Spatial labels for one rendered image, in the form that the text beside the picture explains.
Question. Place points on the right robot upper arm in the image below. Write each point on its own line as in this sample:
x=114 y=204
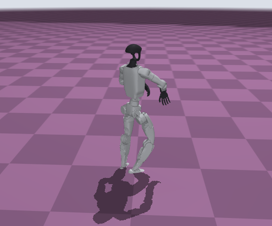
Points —
x=147 y=74

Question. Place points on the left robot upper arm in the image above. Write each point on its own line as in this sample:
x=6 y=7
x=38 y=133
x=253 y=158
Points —
x=121 y=75

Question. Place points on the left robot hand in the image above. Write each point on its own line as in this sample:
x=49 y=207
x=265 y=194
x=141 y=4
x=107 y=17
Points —
x=147 y=89

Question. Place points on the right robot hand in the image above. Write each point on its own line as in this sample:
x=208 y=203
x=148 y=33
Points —
x=164 y=96

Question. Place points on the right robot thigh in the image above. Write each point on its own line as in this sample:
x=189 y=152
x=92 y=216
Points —
x=147 y=126

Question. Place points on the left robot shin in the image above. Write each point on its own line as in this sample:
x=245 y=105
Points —
x=124 y=151

